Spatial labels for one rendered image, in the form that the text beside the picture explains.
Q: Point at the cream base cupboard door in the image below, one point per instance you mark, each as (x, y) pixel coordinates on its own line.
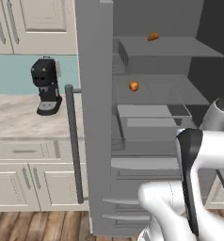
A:
(7, 188)
(60, 188)

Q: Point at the black coffee machine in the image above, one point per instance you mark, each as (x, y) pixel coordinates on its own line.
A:
(44, 81)

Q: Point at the cream cupboard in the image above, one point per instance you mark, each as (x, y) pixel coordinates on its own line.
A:
(219, 196)

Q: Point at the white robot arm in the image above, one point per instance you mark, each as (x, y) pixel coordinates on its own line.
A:
(211, 147)

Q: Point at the white wall socket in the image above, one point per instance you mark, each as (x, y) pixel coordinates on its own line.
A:
(58, 68)

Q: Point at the grey fridge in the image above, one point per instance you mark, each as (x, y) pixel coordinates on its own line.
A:
(211, 19)

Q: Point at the grey fridge shelf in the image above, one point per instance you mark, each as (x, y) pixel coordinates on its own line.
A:
(170, 47)
(167, 89)

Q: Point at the grey fridge door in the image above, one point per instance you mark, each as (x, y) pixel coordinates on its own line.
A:
(96, 94)

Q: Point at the grey fridge drawer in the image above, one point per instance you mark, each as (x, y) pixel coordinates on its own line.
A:
(148, 124)

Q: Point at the cream drawer front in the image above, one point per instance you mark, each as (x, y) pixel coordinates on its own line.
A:
(48, 150)

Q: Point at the orange-brown peach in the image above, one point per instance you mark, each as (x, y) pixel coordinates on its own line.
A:
(153, 36)

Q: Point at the orange-red apple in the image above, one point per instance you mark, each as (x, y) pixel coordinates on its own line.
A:
(133, 86)

